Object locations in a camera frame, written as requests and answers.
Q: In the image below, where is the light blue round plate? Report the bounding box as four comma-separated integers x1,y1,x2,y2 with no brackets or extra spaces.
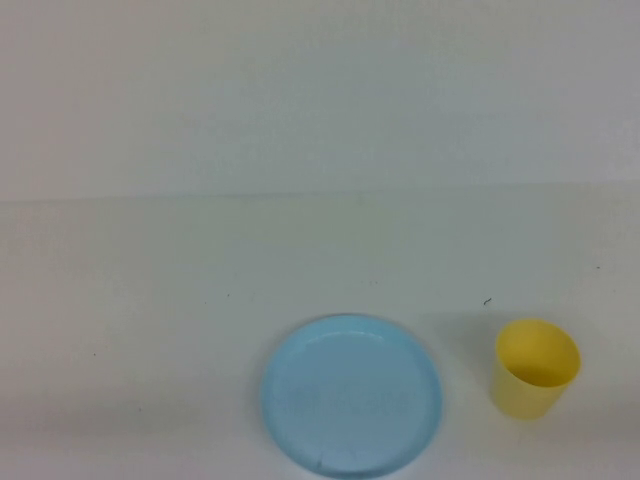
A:
259,312,445,476

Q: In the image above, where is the yellow plastic cup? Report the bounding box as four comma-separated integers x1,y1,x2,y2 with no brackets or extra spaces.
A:
490,318,583,422

